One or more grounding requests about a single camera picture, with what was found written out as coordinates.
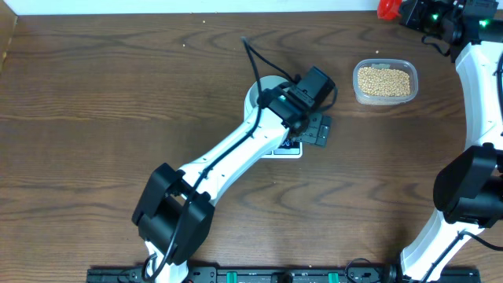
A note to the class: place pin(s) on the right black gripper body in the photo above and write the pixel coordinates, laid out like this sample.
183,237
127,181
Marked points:
429,16

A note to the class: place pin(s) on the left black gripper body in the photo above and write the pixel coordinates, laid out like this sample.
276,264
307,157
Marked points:
303,122

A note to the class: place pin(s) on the red plastic measuring scoop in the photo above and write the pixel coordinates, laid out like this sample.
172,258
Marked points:
388,9

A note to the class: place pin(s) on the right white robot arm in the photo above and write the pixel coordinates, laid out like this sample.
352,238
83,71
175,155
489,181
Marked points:
467,192

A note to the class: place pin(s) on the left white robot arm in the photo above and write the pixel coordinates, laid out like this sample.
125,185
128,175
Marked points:
176,208

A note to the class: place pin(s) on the white digital kitchen scale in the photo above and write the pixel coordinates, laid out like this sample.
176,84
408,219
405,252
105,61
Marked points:
287,150

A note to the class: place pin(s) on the grey round bowl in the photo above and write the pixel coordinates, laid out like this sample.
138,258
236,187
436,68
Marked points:
267,82

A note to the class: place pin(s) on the clear plastic container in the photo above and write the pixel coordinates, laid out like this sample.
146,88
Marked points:
386,64

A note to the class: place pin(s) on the yellow soybeans in container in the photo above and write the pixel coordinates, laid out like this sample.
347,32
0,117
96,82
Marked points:
383,82

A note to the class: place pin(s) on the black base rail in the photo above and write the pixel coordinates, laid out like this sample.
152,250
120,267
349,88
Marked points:
212,274

